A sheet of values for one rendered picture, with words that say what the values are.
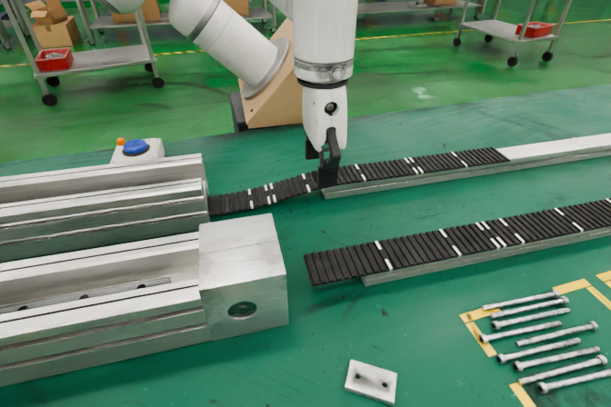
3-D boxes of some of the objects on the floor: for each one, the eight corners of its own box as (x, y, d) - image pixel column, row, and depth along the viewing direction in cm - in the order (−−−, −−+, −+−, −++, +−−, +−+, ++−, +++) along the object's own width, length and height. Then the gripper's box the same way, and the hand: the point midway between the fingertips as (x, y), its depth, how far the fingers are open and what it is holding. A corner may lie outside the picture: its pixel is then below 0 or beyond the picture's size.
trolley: (155, 70, 355) (126, -47, 296) (165, 87, 315) (134, -44, 257) (37, 87, 315) (-25, -44, 257) (31, 110, 276) (-43, -39, 217)
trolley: (451, 44, 431) (475, -53, 373) (485, 41, 447) (513, -53, 389) (520, 70, 353) (563, -47, 294) (558, 64, 369) (606, -49, 310)
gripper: (285, 54, 56) (288, 148, 66) (313, 95, 42) (311, 206, 52) (330, 52, 57) (326, 143, 67) (370, 90, 43) (358, 198, 54)
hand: (320, 165), depth 59 cm, fingers open, 8 cm apart
